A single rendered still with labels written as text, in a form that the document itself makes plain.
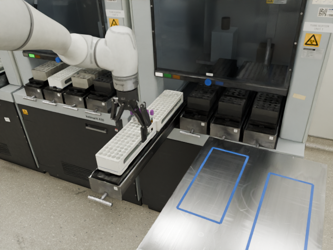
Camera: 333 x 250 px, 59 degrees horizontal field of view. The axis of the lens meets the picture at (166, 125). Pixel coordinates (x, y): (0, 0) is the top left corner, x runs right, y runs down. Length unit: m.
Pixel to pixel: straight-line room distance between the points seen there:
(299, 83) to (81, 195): 1.61
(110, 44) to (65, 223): 1.39
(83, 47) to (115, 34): 0.12
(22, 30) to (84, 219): 1.63
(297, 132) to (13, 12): 1.17
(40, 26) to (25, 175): 2.02
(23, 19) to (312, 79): 1.04
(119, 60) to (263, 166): 0.63
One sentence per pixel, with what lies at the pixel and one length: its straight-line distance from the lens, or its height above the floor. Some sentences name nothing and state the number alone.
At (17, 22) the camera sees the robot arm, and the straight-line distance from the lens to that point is 0.59.
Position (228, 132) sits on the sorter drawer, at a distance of 1.36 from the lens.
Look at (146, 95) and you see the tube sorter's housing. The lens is 1.55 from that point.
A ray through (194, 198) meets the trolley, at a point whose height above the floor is 0.82.
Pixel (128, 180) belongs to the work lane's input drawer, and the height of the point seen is 0.79.
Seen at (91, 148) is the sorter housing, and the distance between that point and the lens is 1.87.
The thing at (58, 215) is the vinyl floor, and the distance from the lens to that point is 2.17.
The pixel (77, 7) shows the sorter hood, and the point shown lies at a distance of 1.59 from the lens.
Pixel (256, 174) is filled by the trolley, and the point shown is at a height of 0.82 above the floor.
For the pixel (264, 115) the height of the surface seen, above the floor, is 0.85.
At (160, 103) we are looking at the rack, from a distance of 1.41.
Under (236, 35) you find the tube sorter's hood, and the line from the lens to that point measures 1.26.
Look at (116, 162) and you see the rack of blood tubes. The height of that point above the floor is 0.88.
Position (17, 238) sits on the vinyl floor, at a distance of 2.15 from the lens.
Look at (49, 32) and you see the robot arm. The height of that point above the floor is 1.38.
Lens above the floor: 1.54
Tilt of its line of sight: 33 degrees down
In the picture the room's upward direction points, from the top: 2 degrees counter-clockwise
